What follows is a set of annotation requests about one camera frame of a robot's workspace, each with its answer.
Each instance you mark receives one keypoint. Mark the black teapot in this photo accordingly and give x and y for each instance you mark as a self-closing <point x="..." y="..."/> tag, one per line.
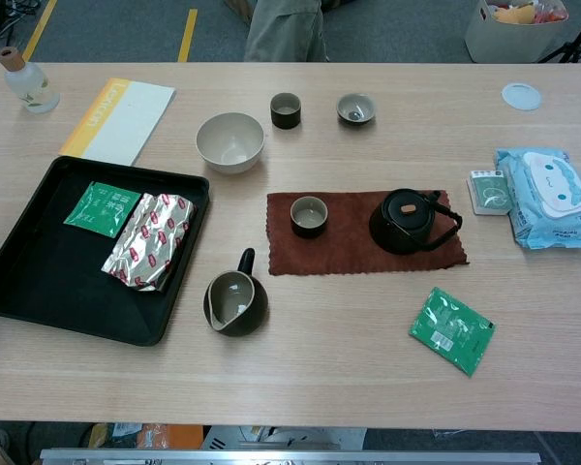
<point x="402" y="227"/>

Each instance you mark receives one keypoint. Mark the dark cylindrical teacup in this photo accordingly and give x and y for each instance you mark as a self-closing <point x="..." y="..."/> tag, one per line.
<point x="309" y="220"/>
<point x="285" y="116"/>

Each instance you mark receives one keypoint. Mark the brown tea cloth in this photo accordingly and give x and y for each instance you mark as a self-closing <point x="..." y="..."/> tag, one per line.
<point x="344" y="254"/>

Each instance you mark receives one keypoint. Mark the dark ceramic pitcher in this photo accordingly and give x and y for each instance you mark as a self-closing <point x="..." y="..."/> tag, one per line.
<point x="235" y="305"/>

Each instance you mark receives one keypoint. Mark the beige bowl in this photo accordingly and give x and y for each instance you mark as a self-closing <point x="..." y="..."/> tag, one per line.
<point x="230" y="145"/>

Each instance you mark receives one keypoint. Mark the small rounded teacup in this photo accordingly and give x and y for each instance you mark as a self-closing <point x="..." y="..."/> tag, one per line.
<point x="356" y="109"/>

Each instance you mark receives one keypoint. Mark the silver foil packet red print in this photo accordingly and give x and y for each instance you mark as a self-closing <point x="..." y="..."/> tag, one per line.
<point x="150" y="242"/>

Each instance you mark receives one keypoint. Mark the green tea packet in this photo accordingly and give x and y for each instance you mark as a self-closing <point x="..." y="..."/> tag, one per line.
<point x="101" y="208"/>
<point x="452" y="331"/>

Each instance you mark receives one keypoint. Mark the person in khaki trousers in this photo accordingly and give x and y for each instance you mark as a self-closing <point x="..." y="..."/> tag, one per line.
<point x="283" y="34"/>

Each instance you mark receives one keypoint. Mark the yellow white Lexicon book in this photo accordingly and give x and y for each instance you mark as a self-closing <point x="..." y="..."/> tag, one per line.
<point x="126" y="121"/>

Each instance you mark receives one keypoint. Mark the small green white box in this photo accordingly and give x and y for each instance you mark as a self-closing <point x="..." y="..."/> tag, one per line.
<point x="488" y="194"/>

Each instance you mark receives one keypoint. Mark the orange box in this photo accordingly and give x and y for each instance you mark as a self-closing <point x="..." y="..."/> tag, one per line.
<point x="174" y="436"/>

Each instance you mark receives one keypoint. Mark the black square tray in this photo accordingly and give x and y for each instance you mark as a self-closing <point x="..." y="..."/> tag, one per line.
<point x="53" y="276"/>

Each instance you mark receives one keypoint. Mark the blue wet wipes pack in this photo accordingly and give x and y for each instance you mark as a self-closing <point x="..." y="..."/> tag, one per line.
<point x="552" y="198"/>

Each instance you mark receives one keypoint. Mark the round white table grommet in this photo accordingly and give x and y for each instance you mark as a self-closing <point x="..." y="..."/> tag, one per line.
<point x="521" y="97"/>

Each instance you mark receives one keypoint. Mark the white storage bin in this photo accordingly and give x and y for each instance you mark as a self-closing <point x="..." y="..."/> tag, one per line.
<point x="508" y="41"/>

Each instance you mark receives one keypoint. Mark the glass bottle wooden cap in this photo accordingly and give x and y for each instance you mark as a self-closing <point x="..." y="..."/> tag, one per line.
<point x="31" y="89"/>

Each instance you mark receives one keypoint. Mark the black tripod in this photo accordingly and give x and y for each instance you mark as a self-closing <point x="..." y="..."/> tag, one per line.
<point x="570" y="48"/>

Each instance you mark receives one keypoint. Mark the aluminium rail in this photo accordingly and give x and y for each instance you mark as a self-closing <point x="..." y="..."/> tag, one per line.
<point x="290" y="457"/>

